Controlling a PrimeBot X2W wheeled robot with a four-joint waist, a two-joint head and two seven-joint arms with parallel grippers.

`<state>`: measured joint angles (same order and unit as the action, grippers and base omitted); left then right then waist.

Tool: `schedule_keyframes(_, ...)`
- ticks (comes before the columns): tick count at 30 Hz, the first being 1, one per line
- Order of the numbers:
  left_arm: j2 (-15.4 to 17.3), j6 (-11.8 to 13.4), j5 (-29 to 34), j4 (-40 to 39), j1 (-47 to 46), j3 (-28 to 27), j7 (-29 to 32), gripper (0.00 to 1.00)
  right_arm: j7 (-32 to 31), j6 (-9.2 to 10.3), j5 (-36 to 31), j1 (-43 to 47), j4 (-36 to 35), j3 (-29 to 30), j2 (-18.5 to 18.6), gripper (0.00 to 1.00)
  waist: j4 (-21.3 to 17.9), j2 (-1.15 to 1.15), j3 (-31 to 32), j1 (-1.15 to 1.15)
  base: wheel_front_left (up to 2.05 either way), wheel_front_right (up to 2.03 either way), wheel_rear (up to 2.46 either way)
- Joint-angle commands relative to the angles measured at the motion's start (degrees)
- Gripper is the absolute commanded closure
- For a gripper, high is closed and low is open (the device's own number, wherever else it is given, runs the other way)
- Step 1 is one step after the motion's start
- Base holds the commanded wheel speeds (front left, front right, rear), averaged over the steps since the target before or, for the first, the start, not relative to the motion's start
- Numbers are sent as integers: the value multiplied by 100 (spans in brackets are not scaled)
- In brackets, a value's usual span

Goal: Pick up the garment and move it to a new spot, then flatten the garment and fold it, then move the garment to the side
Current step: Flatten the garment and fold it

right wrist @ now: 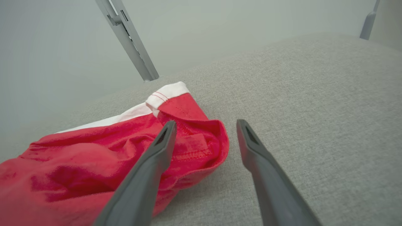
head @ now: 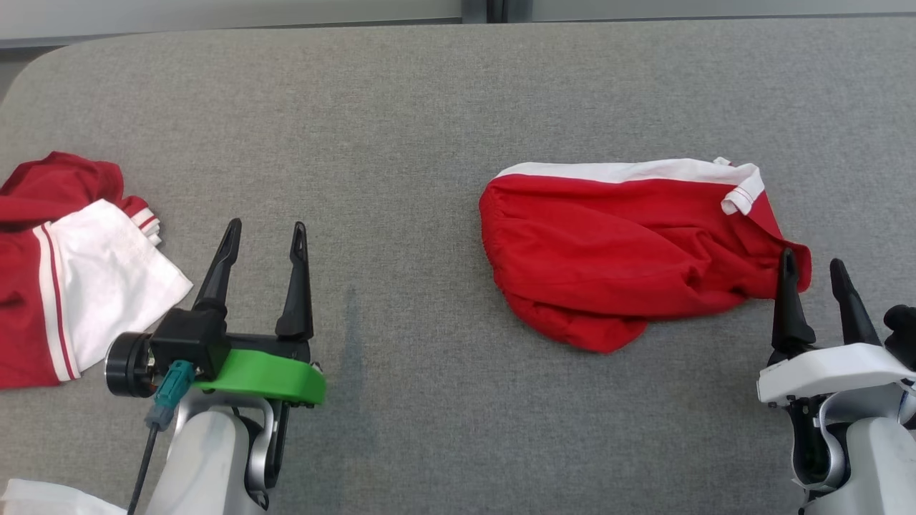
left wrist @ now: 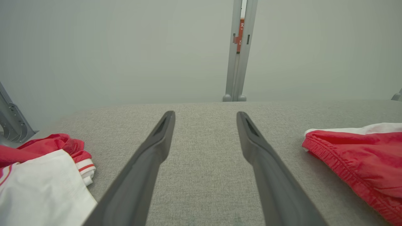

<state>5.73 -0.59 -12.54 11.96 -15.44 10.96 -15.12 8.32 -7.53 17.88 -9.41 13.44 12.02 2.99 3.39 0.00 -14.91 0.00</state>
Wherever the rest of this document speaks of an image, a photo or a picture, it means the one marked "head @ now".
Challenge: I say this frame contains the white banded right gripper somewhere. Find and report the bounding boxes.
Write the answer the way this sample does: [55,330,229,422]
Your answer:
[756,247,916,408]

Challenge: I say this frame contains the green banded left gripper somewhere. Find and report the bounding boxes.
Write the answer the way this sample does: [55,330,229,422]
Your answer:
[192,218,327,409]

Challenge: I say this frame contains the red jersey with white sleeve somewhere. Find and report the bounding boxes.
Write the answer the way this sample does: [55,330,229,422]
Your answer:
[0,151,195,391]

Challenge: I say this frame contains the red shorts with white waistband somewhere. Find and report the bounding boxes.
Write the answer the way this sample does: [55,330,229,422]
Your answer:
[478,157,813,355]

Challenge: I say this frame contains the white paper tag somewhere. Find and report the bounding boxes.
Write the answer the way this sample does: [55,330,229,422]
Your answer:
[0,478,127,515]

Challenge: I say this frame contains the black cable teal plug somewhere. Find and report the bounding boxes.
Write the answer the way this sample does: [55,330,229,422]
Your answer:
[127,360,196,515]

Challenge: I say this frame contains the grey partition post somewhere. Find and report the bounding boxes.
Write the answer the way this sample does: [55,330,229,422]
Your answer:
[461,0,535,25]

